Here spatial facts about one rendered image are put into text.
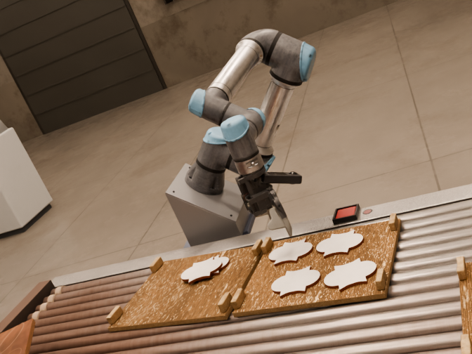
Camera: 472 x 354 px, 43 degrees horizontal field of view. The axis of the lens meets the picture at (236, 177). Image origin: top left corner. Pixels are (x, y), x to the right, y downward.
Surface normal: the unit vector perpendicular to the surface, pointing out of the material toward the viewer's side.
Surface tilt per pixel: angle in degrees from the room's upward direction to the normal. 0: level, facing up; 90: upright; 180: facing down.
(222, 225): 90
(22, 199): 90
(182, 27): 90
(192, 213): 90
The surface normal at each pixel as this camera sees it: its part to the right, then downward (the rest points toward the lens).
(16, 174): 0.89, -0.26
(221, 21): -0.18, 0.40
